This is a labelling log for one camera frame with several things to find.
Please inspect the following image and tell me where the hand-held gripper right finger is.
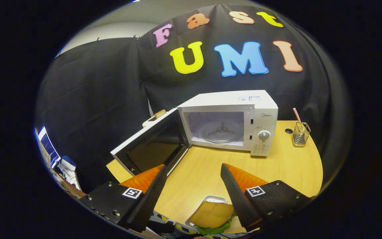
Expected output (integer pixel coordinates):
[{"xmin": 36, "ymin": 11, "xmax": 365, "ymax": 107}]
[{"xmin": 220, "ymin": 163, "xmax": 312, "ymax": 232}]

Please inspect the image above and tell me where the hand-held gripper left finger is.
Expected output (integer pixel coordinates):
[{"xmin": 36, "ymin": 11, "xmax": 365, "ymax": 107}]
[{"xmin": 79, "ymin": 164, "xmax": 167, "ymax": 233}]

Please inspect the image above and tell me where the sandwich with green lettuce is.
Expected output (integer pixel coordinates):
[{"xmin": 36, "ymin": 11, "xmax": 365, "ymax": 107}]
[{"xmin": 189, "ymin": 201, "xmax": 241, "ymax": 236}]

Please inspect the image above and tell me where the white microwave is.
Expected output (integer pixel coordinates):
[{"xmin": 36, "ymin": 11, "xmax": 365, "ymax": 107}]
[{"xmin": 110, "ymin": 90, "xmax": 279, "ymax": 176}]

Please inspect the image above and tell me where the white rectangular tray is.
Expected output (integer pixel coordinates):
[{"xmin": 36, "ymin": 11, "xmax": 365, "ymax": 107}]
[{"xmin": 184, "ymin": 195, "xmax": 227, "ymax": 229}]

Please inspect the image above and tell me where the white toaster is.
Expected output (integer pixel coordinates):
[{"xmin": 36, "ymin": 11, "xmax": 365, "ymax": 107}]
[{"xmin": 142, "ymin": 115, "xmax": 165, "ymax": 128}]

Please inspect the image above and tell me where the white and blue device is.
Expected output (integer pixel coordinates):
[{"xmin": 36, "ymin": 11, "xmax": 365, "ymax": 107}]
[{"xmin": 57, "ymin": 156, "xmax": 80, "ymax": 190}]

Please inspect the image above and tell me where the computer monitor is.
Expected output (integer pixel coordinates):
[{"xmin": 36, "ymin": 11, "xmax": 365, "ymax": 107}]
[{"xmin": 38, "ymin": 125, "xmax": 61, "ymax": 169}]

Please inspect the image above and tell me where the wire mesh holder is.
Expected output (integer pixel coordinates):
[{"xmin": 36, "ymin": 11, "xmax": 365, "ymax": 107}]
[{"xmin": 292, "ymin": 122, "xmax": 311, "ymax": 147}]

